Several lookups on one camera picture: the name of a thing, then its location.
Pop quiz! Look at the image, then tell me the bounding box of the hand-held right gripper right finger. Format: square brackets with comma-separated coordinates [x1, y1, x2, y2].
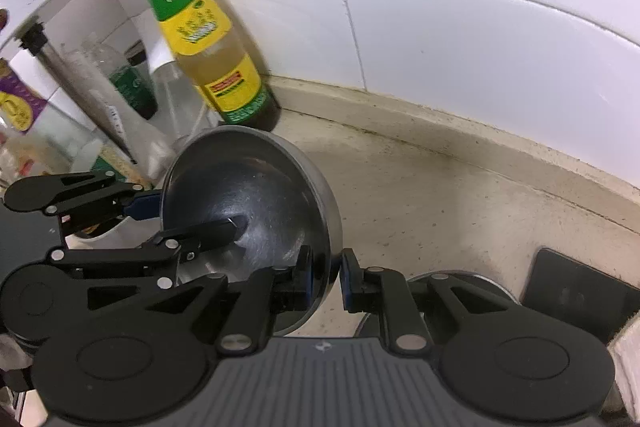
[339, 249, 521, 355]

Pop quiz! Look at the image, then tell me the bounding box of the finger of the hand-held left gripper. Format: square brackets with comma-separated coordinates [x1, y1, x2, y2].
[49, 217, 250, 314]
[2, 171, 165, 238]

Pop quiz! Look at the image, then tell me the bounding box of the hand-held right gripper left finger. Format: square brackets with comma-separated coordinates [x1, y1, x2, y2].
[140, 246, 316, 355]

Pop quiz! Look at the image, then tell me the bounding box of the steel bowl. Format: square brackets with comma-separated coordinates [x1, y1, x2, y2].
[355, 271, 521, 338]
[160, 125, 344, 338]

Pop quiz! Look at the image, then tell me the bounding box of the green label dark bottle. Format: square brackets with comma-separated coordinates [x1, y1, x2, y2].
[110, 42, 159, 120]

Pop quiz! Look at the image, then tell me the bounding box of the purple label sauce bottle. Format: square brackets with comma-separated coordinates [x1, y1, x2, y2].
[0, 57, 101, 188]

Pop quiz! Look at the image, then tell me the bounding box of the green yellow label sauce bottle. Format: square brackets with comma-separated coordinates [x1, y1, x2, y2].
[124, 0, 281, 132]

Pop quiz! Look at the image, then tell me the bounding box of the black induction cooker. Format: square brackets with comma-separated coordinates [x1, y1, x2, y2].
[520, 248, 640, 343]

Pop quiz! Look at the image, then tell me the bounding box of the white cloth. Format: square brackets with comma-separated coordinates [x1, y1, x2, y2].
[607, 312, 640, 413]

